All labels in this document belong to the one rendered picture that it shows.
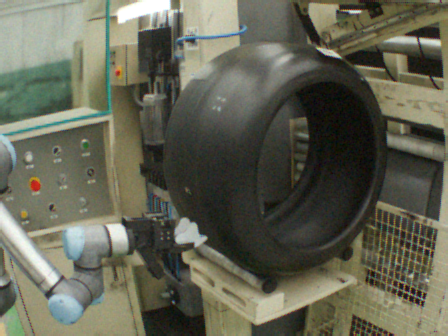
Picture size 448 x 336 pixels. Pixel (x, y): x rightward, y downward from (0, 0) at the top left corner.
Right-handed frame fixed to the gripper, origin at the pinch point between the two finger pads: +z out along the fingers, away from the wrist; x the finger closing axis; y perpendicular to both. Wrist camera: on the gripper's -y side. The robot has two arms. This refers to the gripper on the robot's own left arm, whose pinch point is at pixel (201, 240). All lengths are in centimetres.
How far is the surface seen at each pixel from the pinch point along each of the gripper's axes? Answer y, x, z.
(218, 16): 56, 28, 18
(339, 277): -18.3, -4.9, 45.0
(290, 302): -20.7, -6.5, 24.8
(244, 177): 17.6, -12.7, 2.1
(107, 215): -14, 69, 0
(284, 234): -7.2, 12.6, 34.9
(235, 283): -16.1, 4.5, 13.4
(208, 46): 46, 28, 15
